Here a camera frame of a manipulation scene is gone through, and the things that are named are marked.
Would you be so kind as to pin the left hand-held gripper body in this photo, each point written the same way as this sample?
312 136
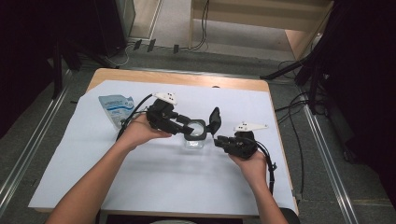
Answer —
160 116

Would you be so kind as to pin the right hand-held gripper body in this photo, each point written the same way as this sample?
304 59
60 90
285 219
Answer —
243 146

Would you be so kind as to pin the clear container with black lid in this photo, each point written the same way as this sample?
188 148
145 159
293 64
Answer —
214 121

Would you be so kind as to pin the blue and white pouch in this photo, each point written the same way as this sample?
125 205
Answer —
115 105

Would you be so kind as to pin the person's left hand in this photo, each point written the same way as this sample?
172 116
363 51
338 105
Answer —
138 132

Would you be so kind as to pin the person's right hand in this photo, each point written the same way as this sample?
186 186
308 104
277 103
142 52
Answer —
255 171

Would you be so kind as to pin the wooden table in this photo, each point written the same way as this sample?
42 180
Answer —
186 77

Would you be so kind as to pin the white paper sheet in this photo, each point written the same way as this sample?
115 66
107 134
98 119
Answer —
149 193

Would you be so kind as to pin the black chair armrest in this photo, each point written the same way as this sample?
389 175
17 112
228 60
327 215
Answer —
291 217

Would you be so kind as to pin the white rounded object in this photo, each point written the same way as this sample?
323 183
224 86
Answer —
168 221

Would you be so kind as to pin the dark grey cabinet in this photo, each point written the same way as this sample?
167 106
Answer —
112 25

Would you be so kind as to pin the black tripod stand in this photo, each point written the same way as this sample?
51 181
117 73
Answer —
311 65

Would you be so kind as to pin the black metal stand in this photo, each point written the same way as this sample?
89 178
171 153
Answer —
57 68

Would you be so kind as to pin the light wooden shelf unit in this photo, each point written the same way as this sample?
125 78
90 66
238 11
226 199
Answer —
249 18

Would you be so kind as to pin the dark curtain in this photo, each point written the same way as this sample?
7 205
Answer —
25 46
367 77

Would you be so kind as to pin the metal floor rail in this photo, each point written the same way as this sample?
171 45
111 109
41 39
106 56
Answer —
28 155
330 161

